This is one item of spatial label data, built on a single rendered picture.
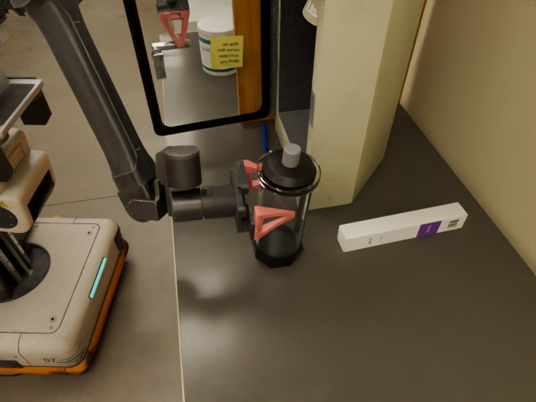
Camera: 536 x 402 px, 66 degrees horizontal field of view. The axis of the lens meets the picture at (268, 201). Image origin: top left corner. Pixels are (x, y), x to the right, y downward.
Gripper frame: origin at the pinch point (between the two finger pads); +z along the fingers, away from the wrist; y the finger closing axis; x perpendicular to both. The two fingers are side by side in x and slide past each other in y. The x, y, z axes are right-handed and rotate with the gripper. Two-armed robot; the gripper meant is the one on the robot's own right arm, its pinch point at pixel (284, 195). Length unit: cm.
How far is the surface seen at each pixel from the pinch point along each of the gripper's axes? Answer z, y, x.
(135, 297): -45, 52, 116
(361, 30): 12.6, 11.2, -24.7
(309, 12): 7.7, 23.8, -22.3
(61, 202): -87, 121, 121
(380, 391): 10.4, -31.0, 14.5
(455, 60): 50, 34, -6
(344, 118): 13.0, 10.6, -8.2
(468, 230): 41.9, -2.9, 13.6
